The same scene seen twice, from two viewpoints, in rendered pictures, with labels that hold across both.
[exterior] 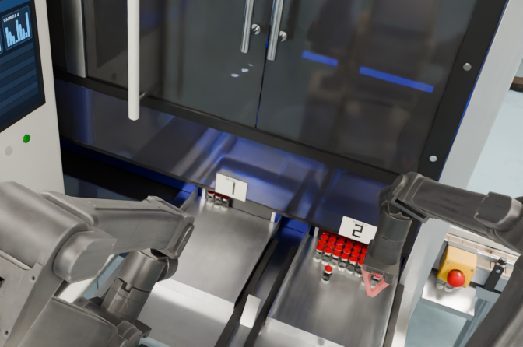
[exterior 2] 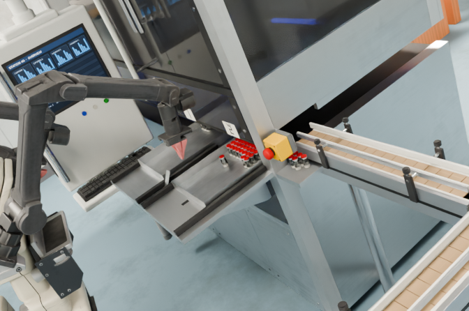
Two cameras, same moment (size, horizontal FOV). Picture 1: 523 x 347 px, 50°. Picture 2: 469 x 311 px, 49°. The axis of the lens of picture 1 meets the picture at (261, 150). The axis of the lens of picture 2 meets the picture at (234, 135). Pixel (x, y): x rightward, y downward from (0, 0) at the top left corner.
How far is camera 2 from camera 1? 1.59 m
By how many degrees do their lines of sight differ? 44
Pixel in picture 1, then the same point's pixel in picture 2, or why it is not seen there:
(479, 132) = (219, 47)
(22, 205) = not seen: outside the picture
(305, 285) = (213, 168)
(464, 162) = (227, 69)
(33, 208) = not seen: outside the picture
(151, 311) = (133, 181)
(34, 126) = not seen: hidden behind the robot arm
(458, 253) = (273, 136)
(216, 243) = (188, 149)
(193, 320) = (146, 185)
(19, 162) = (105, 113)
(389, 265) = (169, 136)
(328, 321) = (206, 186)
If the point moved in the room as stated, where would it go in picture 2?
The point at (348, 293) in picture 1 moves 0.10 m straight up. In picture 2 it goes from (232, 172) to (222, 150)
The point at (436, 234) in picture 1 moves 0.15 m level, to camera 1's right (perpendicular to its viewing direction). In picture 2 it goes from (250, 123) to (286, 125)
